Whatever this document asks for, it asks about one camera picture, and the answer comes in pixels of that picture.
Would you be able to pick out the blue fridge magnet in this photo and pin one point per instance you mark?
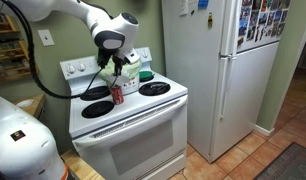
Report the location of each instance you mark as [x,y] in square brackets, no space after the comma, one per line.
[203,3]

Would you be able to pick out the dark green round lid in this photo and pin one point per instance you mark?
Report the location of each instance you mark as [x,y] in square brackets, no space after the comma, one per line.
[146,75]

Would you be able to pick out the white paper note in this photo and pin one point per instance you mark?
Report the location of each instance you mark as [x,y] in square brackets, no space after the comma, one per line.
[183,7]

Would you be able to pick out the wooden spice rack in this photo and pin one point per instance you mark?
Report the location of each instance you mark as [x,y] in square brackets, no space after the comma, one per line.
[13,71]

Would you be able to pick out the white wall switch plate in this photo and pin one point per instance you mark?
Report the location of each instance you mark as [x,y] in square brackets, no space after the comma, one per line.
[46,37]

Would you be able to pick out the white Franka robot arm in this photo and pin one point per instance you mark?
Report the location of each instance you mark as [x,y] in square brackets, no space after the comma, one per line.
[19,150]

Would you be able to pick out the yellow fridge magnet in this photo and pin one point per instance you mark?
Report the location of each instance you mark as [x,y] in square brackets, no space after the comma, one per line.
[210,20]

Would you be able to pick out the dark grey floor rug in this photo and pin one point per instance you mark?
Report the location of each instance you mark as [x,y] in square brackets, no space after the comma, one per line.
[289,165]

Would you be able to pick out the wooden side table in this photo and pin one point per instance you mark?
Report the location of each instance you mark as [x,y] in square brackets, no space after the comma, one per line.
[36,103]

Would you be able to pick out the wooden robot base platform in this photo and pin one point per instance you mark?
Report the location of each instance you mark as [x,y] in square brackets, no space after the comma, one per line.
[81,166]

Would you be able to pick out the fridge photo collage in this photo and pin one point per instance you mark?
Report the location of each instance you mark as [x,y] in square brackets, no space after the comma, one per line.
[263,20]

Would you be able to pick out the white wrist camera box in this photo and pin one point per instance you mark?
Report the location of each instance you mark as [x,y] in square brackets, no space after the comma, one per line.
[133,57]

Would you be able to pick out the small black coil burner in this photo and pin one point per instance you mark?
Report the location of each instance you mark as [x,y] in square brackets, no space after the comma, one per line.
[94,94]

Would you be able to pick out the red coke can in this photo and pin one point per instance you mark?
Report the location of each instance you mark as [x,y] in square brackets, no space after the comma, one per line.
[117,95]

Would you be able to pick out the white electric stove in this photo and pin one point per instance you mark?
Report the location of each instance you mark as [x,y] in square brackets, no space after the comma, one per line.
[139,143]

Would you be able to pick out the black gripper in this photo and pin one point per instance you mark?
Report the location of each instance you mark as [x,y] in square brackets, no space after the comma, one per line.
[118,62]

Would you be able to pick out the white baseboard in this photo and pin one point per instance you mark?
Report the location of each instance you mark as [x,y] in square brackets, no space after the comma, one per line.
[263,130]

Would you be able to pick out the white refrigerator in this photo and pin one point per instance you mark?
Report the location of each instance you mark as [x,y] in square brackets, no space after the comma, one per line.
[193,83]

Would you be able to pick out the white bin with green bag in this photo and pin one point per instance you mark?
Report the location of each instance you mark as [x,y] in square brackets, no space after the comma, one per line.
[133,71]

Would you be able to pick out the large black coil burner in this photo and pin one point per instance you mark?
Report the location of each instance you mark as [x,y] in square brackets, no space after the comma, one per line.
[97,109]
[154,88]

